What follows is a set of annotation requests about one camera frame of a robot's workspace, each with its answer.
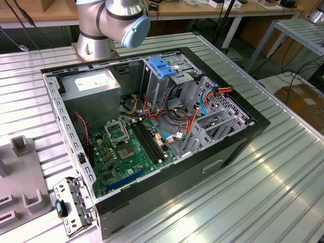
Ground blue wire with white plug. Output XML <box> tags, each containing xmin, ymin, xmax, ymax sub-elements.
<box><xmin>161</xmin><ymin>131</ymin><xmax>185</xmax><ymax>144</ymax></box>

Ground blue plastic drive latch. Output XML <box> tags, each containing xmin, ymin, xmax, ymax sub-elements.
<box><xmin>148</xmin><ymin>57</ymin><xmax>178</xmax><ymax>78</ymax></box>

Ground blue expansion slot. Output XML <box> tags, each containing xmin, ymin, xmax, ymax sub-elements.
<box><xmin>105</xmin><ymin>166</ymin><xmax>147</xmax><ymax>192</ymax></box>

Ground green motherboard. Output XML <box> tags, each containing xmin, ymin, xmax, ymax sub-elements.
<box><xmin>88</xmin><ymin>117</ymin><xmax>178</xmax><ymax>198</ymax></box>

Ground grey cable with metal plug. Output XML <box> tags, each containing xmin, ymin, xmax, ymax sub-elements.
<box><xmin>0</xmin><ymin>0</ymin><xmax>46</xmax><ymax>51</ymax></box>

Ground grey optical drive cage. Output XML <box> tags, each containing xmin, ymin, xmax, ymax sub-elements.
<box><xmin>140</xmin><ymin>54</ymin><xmax>203</xmax><ymax>112</ymax></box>

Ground wooden desk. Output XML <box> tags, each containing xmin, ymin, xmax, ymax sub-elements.
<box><xmin>0</xmin><ymin>0</ymin><xmax>304</xmax><ymax>30</ymax></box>

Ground silver cylinder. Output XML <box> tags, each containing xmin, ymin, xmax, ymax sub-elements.
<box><xmin>306</xmin><ymin>7</ymin><xmax>324</xmax><ymax>24</ymax></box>

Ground metal slat side table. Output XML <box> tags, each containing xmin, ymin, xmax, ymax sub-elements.
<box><xmin>247</xmin><ymin>19</ymin><xmax>324</xmax><ymax>74</ymax></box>

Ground black RAM slot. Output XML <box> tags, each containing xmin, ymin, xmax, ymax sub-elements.
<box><xmin>131</xmin><ymin>120</ymin><xmax>163</xmax><ymax>164</ymax></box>
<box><xmin>138</xmin><ymin>117</ymin><xmax>168</xmax><ymax>159</ymax></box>

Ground black blue bracket latch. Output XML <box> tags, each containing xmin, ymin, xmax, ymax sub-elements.
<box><xmin>54</xmin><ymin>199</ymin><xmax>69</xmax><ymax>218</ymax></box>

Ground grey metal slot bracket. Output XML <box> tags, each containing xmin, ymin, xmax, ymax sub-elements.
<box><xmin>52</xmin><ymin>176</ymin><xmax>98</xmax><ymax>238</ymax></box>

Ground blue data wire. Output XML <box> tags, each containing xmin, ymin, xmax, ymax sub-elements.
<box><xmin>198</xmin><ymin>88</ymin><xmax>216</xmax><ymax>117</ymax></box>

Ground grey power supply unit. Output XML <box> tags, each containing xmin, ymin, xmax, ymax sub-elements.
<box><xmin>59</xmin><ymin>68</ymin><xmax>122</xmax><ymax>132</ymax></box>

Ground grey parts rack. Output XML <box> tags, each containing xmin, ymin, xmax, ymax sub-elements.
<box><xmin>0</xmin><ymin>135</ymin><xmax>55</xmax><ymax>236</ymax></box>

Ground black open PC case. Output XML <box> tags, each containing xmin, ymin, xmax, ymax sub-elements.
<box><xmin>40</xmin><ymin>46</ymin><xmax>271</xmax><ymax>240</ymax></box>

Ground CPU socket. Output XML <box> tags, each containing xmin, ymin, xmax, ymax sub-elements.
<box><xmin>115</xmin><ymin>142</ymin><xmax>137</xmax><ymax>161</ymax></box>

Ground metal socket cover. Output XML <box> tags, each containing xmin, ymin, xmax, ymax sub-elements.
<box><xmin>104</xmin><ymin>118</ymin><xmax>131</xmax><ymax>147</ymax></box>

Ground grey perforated disk bay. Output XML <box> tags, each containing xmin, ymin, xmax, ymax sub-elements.
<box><xmin>181</xmin><ymin>75</ymin><xmax>255</xmax><ymax>159</ymax></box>

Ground brown cardboard box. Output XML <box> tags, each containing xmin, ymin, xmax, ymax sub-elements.
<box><xmin>274</xmin><ymin>85</ymin><xmax>324</xmax><ymax>122</ymax></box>

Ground orange black wire bundle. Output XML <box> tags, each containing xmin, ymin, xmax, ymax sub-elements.
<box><xmin>118</xmin><ymin>92</ymin><xmax>198</xmax><ymax>127</ymax></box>

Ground orange red power wire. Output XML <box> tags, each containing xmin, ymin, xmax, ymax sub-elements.
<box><xmin>186</xmin><ymin>85</ymin><xmax>234</xmax><ymax>137</ymax></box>

